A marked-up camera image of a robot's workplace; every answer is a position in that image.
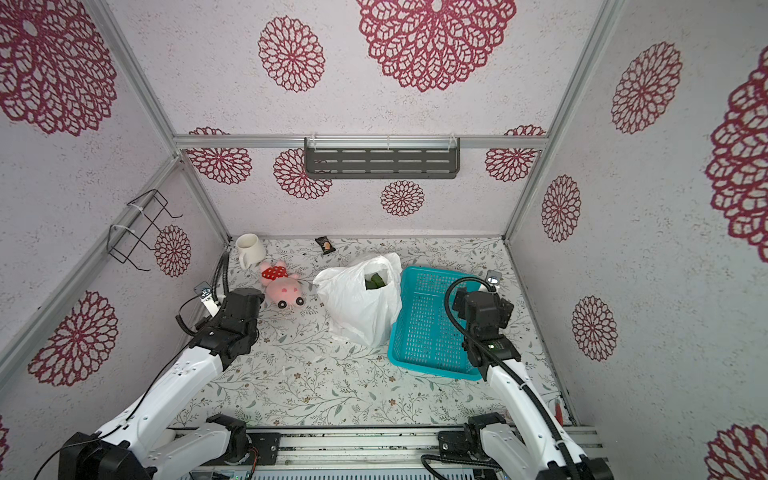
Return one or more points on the small red white object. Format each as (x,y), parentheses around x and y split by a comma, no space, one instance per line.
(282,288)

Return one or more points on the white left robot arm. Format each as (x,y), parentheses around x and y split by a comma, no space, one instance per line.
(129,446)

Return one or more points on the white plastic bag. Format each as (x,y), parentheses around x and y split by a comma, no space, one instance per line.
(364,317)

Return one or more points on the small black snack packet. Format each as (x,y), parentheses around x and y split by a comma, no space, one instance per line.
(325,244)

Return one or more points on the metal base rail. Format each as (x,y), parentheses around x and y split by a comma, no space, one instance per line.
(414,452)

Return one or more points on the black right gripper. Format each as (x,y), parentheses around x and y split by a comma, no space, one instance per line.
(480,303)

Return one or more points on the white mug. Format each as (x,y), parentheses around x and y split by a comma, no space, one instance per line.
(250,250)

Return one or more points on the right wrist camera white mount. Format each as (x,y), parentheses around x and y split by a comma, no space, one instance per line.
(493,279)

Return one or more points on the red handled tool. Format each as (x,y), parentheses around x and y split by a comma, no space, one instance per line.
(559,413)

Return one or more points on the black wire wall rack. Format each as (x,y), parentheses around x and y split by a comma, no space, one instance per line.
(124,239)

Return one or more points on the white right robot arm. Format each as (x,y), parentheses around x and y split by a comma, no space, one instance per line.
(522,414)

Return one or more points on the grey wall shelf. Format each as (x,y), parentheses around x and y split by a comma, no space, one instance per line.
(387,159)

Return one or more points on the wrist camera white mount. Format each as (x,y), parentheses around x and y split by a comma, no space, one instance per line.
(493,279)
(208,297)

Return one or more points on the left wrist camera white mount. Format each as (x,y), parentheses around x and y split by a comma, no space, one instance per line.
(208,297)

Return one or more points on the dark green avocado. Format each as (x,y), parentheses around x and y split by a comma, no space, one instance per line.
(375,282)

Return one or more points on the teal plastic basket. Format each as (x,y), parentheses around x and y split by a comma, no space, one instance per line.
(422,339)

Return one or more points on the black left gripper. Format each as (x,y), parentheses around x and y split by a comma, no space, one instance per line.
(208,324)

